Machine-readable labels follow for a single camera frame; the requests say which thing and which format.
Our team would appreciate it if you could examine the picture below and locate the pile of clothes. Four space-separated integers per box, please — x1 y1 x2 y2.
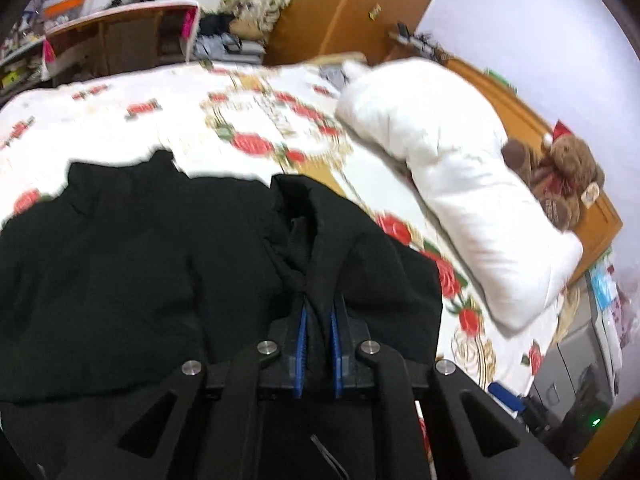
192 12 266 66

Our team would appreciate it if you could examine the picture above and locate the black hooded jacket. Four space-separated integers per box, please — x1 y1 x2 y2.
0 149 444 480

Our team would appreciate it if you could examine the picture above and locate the white folded duvet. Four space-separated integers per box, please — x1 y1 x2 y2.
335 57 584 332

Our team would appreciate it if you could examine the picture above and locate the wooden wardrobe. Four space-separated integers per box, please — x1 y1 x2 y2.
264 0 453 67

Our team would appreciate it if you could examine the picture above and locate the wooden headboard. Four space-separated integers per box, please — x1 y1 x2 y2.
445 57 624 286

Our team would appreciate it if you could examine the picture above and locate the brown teddy bear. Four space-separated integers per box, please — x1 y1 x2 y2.
501 120 606 232

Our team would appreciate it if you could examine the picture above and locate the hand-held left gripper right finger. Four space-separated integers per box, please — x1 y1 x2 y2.
330 302 576 480

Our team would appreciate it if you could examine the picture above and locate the grey bedside cabinet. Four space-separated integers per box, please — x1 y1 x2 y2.
530 280 626 441

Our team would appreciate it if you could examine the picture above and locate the floral rose bed sheet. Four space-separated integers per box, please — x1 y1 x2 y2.
0 58 566 411

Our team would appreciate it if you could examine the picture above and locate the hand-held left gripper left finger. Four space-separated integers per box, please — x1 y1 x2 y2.
56 302 307 480

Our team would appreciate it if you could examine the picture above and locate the wooden desk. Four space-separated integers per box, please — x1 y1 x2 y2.
0 1 202 92

